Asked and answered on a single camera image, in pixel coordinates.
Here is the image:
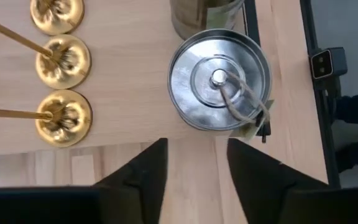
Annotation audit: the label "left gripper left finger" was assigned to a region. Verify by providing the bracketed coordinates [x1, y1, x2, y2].
[0, 138, 169, 224]

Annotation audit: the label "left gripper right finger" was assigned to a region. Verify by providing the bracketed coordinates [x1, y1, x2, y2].
[227, 138, 358, 224]

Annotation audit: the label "tall brass candlestick holder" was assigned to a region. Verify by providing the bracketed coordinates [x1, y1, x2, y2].
[29, 0, 85, 36]
[0, 89, 93, 148]
[0, 14, 92, 90]

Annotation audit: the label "silver candle tin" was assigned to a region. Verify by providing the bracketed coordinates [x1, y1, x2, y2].
[167, 29, 275, 142]
[170, 0, 246, 40]

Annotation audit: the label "dark blurry floor object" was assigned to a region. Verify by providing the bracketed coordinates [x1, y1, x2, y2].
[335, 141, 358, 172]
[333, 93, 358, 124]

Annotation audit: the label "wooden riser shelf black legs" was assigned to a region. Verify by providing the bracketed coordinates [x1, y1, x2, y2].
[0, 0, 272, 158]

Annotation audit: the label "black aluminium rig frame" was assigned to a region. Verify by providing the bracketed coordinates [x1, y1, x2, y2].
[299, 0, 342, 189]

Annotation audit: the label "black table-level camera box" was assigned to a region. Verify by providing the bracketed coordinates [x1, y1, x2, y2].
[308, 46, 348, 81]

